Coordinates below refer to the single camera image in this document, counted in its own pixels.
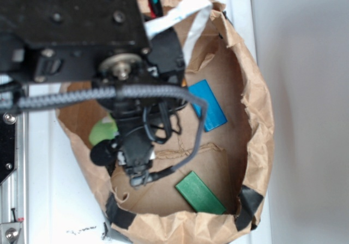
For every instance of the green plush animal toy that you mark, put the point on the green plush animal toy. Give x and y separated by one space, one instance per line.
104 129

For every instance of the aluminium frame rail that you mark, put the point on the aluminium frame rail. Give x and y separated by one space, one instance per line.
14 190

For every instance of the green wooden block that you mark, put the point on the green wooden block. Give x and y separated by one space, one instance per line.
198 195

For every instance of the black gripper camera module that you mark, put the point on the black gripper camera module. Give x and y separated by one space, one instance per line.
140 124

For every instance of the blue wooden block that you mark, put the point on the blue wooden block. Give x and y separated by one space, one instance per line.
215 115

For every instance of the brown paper bag tray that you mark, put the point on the brown paper bag tray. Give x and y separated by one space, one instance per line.
234 160

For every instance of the silver corner bracket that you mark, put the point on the silver corner bracket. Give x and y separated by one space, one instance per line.
10 232

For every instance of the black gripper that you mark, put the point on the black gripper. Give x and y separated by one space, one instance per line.
61 52

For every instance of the black metal bracket plate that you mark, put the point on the black metal bracket plate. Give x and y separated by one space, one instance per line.
8 146

